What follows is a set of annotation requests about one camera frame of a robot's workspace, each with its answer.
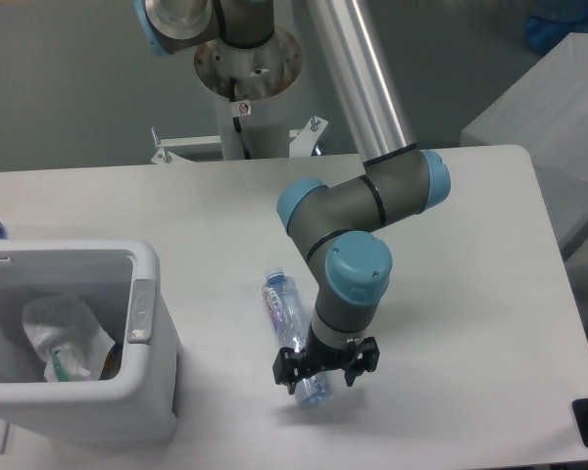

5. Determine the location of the blue bag in background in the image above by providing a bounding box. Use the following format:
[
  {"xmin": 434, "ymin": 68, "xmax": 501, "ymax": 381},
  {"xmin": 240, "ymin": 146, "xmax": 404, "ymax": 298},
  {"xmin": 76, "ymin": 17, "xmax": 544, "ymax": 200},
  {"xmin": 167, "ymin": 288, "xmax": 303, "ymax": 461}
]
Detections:
[{"xmin": 523, "ymin": 1, "xmax": 588, "ymax": 56}]

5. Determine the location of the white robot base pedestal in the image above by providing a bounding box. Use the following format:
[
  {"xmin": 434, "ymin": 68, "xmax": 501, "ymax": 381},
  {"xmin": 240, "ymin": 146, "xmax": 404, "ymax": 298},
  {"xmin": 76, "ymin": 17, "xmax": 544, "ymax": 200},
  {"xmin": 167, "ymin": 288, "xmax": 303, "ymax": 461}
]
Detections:
[{"xmin": 151, "ymin": 26, "xmax": 328, "ymax": 164}]

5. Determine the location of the white plastic wrapper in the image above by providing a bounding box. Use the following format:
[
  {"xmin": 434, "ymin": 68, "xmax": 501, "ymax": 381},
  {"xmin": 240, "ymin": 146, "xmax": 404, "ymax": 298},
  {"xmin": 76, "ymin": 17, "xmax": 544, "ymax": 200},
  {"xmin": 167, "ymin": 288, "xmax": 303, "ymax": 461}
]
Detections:
[{"xmin": 22, "ymin": 295, "xmax": 115, "ymax": 383}]

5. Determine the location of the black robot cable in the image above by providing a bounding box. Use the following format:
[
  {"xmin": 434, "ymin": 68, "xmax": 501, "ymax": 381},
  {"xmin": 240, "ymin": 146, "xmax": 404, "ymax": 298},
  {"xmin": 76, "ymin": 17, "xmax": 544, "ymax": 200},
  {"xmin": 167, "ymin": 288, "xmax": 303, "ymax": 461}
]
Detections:
[{"xmin": 227, "ymin": 75, "xmax": 253, "ymax": 161}]

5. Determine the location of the white plastic trash can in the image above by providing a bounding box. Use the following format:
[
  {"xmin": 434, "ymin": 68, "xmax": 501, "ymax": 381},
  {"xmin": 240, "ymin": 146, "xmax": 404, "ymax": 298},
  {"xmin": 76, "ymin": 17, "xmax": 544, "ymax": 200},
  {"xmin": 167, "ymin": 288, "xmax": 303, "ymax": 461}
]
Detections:
[{"xmin": 0, "ymin": 240, "xmax": 182, "ymax": 445}]

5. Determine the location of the blue and yellow packet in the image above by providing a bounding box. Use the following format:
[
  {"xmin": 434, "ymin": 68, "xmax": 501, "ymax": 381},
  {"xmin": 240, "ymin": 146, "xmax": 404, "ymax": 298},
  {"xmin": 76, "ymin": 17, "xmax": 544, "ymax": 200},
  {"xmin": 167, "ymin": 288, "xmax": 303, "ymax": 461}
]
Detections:
[{"xmin": 99, "ymin": 344, "xmax": 123, "ymax": 380}]

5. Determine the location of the white covered box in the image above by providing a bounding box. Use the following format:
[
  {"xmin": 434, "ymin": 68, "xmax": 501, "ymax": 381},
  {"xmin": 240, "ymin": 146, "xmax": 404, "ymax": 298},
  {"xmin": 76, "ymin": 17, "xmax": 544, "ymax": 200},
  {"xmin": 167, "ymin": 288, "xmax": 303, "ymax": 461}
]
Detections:
[{"xmin": 461, "ymin": 33, "xmax": 588, "ymax": 259}]

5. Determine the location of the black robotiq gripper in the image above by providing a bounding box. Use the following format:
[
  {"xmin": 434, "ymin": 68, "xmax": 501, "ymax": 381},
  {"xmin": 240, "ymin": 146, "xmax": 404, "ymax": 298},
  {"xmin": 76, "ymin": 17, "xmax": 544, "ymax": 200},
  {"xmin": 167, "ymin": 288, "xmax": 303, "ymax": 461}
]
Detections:
[{"xmin": 272, "ymin": 325, "xmax": 379, "ymax": 395}]

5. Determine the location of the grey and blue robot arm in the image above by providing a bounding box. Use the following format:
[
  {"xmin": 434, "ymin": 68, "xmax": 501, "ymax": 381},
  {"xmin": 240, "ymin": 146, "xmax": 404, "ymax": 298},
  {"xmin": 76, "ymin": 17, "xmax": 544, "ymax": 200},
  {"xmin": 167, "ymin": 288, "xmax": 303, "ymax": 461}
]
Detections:
[{"xmin": 133, "ymin": 1, "xmax": 451, "ymax": 391}]

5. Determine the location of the clear crushed plastic bottle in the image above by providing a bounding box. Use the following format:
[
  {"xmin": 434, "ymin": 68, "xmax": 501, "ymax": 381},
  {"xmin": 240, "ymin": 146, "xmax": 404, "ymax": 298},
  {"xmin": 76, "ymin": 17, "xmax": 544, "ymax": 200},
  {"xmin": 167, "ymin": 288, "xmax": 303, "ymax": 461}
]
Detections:
[{"xmin": 261, "ymin": 267, "xmax": 331, "ymax": 407}]

